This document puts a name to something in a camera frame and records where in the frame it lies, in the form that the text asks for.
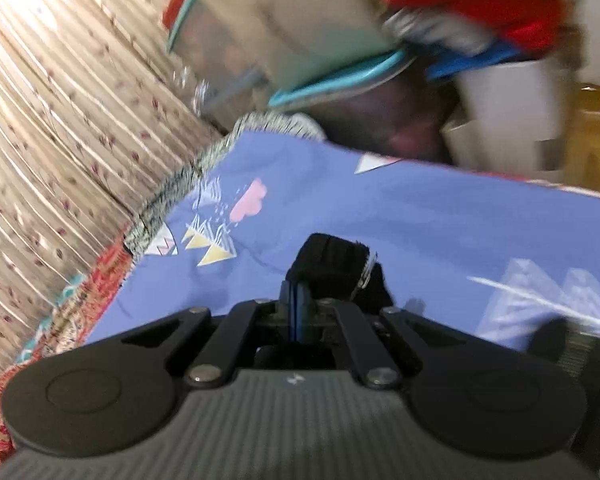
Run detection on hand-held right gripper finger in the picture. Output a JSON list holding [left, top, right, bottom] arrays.
[[121, 281, 298, 387], [298, 285, 477, 388]]

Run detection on black pants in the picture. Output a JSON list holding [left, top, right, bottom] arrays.
[[285, 232, 396, 317]]

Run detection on blue printed bedsheet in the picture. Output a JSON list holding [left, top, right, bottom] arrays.
[[87, 130, 600, 357]]

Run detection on red patterned blanket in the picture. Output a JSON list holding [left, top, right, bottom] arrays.
[[0, 247, 137, 461]]

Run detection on teal-rimmed plastic tub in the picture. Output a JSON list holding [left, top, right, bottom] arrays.
[[164, 0, 417, 109]]

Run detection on dark ribbed cloth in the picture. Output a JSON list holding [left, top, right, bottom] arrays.
[[527, 317, 600, 478]]

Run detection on white plastic bucket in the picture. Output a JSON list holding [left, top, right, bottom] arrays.
[[440, 59, 577, 172]]

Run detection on beige leaf-print curtain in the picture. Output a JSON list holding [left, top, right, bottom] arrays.
[[0, 0, 222, 396]]

